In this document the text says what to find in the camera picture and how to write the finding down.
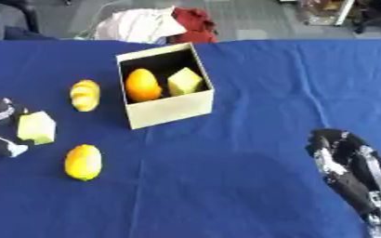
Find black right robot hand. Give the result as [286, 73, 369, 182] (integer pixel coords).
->
[304, 127, 381, 218]

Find tan cardboard box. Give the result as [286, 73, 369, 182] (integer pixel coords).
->
[113, 42, 217, 130]

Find pale yellow-green block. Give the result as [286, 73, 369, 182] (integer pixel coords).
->
[165, 67, 205, 97]
[16, 111, 58, 146]

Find yellow toy bread loaf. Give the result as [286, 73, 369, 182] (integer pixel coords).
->
[68, 79, 103, 112]

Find dark office chair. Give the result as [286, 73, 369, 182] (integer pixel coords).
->
[0, 0, 58, 41]

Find yellow-orange toy mango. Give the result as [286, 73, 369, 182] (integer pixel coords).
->
[63, 143, 105, 182]

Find orange toy fruit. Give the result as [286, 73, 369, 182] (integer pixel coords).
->
[124, 68, 164, 103]

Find black office chair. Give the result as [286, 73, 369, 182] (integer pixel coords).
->
[353, 0, 381, 34]

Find pile of white and red cloth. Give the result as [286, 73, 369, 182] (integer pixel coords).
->
[78, 6, 220, 45]

